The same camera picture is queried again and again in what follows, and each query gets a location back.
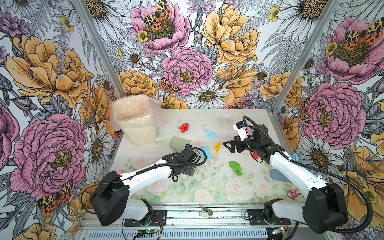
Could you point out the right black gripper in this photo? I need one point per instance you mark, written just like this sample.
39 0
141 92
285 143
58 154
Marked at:
233 146

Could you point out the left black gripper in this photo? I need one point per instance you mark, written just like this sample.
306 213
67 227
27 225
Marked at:
189 171

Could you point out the green dustpan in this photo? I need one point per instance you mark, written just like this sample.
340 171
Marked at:
178 144

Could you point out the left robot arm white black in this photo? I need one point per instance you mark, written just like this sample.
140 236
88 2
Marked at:
111 200

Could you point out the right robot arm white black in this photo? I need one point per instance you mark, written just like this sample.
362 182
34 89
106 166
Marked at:
325 207

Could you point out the yellow paper scrap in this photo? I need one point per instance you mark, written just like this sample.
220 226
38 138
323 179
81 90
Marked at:
217 147

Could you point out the green paper scrap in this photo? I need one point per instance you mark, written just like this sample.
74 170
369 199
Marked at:
236 167

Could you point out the small light blue paper scrap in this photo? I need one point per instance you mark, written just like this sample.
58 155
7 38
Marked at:
211 134

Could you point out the large light blue paper scrap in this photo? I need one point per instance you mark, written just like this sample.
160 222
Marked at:
206 149

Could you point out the red paper scrap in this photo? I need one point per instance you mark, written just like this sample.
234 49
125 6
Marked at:
184 128

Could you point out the white trash bin plastic liner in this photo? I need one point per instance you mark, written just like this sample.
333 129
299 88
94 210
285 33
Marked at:
138 116

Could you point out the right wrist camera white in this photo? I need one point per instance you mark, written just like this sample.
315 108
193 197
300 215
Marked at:
244 131

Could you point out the small beige clip on rail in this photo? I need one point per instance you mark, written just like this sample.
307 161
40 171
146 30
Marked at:
205 212

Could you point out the aluminium rail frame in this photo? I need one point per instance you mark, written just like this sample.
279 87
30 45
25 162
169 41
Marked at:
227 223

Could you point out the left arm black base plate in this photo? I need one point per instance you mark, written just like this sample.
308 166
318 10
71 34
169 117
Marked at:
155 218

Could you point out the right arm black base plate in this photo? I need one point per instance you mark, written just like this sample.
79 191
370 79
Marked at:
261 217

